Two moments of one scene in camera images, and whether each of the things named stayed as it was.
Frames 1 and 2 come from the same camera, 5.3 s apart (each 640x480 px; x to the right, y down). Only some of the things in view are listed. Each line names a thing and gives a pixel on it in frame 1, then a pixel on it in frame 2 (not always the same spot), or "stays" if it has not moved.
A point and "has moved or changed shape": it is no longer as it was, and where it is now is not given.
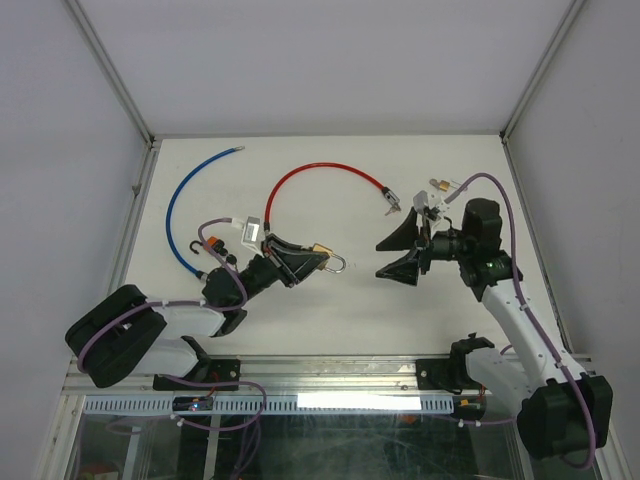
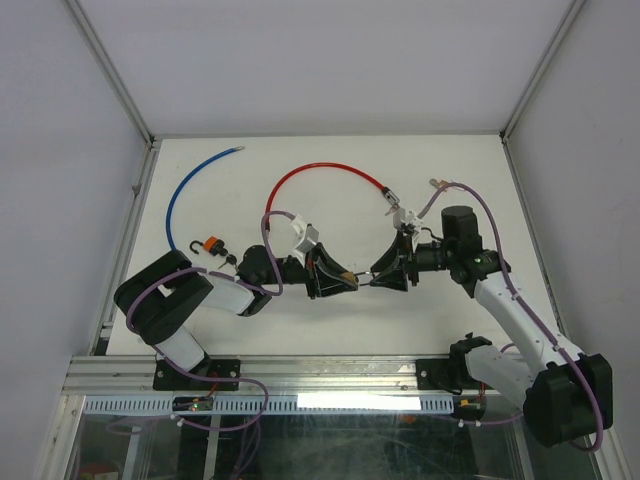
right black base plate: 428,373 stays
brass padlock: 324,266 has moved or changed shape
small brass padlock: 443,185 stays
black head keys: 232,260 stays
